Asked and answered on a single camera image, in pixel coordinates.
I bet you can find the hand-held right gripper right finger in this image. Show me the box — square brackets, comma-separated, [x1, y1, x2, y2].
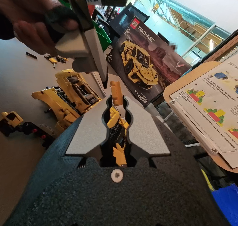
[123, 95, 170, 156]

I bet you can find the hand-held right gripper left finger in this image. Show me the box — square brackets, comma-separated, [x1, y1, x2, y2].
[65, 95, 113, 157]

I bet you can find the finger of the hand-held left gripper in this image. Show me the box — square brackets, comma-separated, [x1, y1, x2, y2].
[72, 29, 109, 89]

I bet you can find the yellow brick car model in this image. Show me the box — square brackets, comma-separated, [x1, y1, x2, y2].
[32, 69, 130, 167]

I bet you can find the yellow black bumper assembly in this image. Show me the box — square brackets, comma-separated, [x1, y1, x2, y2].
[0, 111, 56, 148]

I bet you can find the grey desk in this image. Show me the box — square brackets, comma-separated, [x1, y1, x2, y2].
[0, 38, 168, 226]

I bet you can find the person's left hand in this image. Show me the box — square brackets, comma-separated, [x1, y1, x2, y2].
[0, 0, 78, 56]

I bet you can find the green plastic bin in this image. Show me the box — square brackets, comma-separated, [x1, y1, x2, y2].
[51, 0, 112, 52]

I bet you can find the black office chair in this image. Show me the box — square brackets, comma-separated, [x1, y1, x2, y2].
[110, 3, 150, 33]

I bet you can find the pile of small black yellow pieces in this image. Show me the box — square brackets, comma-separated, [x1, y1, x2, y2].
[44, 54, 69, 68]

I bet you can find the car set box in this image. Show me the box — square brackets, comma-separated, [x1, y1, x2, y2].
[106, 16, 192, 108]

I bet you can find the wooden document stand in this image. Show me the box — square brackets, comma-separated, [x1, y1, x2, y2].
[163, 42, 238, 173]

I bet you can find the printed instruction sheet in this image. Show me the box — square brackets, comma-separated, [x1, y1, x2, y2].
[170, 55, 238, 169]

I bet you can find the yellow tape piece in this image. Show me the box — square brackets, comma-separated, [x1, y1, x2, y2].
[201, 169, 214, 191]

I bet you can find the blue plastic bin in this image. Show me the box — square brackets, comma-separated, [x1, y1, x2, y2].
[211, 183, 238, 226]

